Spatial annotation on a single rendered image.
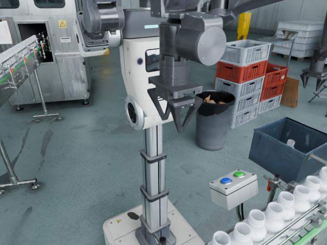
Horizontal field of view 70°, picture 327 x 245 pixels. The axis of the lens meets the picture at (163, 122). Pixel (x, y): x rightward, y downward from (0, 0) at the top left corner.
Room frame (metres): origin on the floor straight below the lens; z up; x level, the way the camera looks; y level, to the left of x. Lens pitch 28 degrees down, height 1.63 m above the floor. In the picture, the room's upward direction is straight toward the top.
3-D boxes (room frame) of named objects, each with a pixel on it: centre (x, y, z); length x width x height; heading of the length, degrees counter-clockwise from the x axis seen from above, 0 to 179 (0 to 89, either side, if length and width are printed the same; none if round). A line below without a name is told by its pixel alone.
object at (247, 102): (3.20, -1.08, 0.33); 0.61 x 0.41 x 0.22; 128
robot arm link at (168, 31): (0.44, -0.02, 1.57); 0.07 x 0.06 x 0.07; 32
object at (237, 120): (3.20, -1.08, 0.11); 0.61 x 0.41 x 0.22; 127
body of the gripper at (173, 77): (0.44, -0.02, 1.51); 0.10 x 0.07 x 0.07; 32
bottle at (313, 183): (0.52, -0.44, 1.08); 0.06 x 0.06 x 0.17
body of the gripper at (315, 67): (1.15, -0.76, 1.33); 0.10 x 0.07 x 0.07; 31
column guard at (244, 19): (10.51, -3.34, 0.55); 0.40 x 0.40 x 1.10; 32
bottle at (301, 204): (0.48, -0.39, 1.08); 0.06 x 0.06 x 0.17
